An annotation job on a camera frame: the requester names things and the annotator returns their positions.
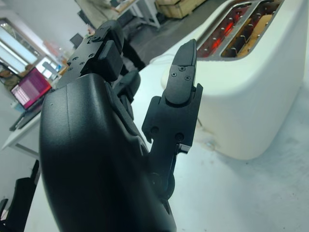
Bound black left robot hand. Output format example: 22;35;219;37
38;20;204;232

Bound white frame workbench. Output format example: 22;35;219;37
113;0;161;29

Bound white two-slot toaster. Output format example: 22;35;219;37
160;0;309;160

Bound stacked tan shipping crates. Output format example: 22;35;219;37
154;0;201;19

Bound white desk with laptop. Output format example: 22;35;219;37
1;65;70;161

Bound laptop with pink screen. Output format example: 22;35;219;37
9;67;53;131

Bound black computer tower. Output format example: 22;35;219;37
13;159;41;232

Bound browned toast slice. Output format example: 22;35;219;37
238;12;275;55

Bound bright window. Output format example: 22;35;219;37
0;18;41;71

